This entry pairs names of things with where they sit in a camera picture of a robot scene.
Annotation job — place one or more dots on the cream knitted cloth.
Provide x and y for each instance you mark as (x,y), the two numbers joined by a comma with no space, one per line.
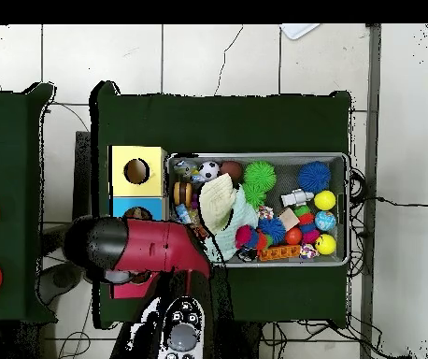
(217,202)

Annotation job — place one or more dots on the mint knitted cloth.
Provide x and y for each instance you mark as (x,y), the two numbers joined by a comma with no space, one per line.
(236,220)

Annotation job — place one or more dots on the multicolour spiky caterpillar toy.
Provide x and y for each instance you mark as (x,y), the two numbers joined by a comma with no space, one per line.
(251,237)

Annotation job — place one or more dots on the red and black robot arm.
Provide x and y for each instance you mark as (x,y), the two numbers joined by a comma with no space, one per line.
(154,246)

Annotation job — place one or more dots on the metal mesh bin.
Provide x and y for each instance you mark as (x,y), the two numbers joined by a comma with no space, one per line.
(285,179)

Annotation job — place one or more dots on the wooden box with three holes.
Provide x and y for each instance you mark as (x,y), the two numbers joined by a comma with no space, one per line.
(137,189)

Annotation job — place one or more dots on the small soccer ball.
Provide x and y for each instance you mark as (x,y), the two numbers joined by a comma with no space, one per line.
(208,170)

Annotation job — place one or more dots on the green spiky rubber ball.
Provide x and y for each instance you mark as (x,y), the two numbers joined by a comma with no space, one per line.
(259,175)

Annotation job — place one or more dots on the silver plastic toy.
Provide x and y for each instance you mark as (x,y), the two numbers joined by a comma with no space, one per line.
(296,197)

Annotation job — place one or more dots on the blue spiky rubber ball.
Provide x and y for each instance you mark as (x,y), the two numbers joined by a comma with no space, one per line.
(314,176)

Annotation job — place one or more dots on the yellow tennis ball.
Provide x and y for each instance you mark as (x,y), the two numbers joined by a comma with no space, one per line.
(325,200)

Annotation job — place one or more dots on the blue globe ball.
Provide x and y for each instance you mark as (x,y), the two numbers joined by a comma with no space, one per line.
(325,220)

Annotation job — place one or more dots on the yellow smiley ball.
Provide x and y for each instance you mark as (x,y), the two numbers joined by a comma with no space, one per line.
(325,244)

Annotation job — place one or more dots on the dark grey rounded object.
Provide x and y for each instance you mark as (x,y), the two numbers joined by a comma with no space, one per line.
(59,284)

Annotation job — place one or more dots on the white tray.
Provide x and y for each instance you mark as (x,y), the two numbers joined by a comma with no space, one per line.
(298,30)

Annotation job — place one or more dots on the dark green side table cloth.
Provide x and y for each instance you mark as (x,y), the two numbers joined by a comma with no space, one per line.
(8,149)

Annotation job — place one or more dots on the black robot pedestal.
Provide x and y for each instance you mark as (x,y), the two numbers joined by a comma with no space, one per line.
(249,344)

